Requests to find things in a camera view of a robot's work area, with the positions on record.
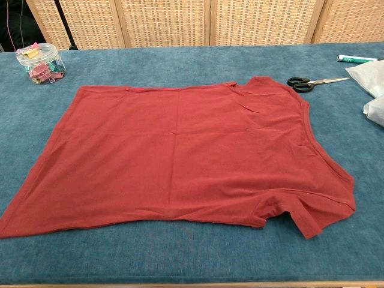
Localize black-handled scissors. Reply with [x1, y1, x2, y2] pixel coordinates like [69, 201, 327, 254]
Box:
[287, 76, 351, 94]

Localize woven wooden folding screen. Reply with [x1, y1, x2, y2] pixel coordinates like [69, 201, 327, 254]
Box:
[25, 0, 384, 50]

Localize red t-shirt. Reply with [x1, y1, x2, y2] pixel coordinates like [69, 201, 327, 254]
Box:
[0, 76, 357, 240]

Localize person in dark trousers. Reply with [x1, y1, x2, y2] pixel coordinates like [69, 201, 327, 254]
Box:
[0, 0, 46, 52]

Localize white plastic bag with label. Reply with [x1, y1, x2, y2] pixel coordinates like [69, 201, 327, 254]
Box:
[344, 59, 384, 98]

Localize clear jar of binder clips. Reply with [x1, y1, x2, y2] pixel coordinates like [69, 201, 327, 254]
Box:
[16, 43, 67, 85]

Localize black tripod stand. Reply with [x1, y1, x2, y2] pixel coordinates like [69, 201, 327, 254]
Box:
[53, 0, 78, 50]

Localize green and white marker pen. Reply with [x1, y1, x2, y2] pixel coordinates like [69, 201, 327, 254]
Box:
[335, 54, 378, 64]

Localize blue carpet table mat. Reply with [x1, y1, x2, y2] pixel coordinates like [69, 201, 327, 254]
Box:
[0, 41, 384, 285]

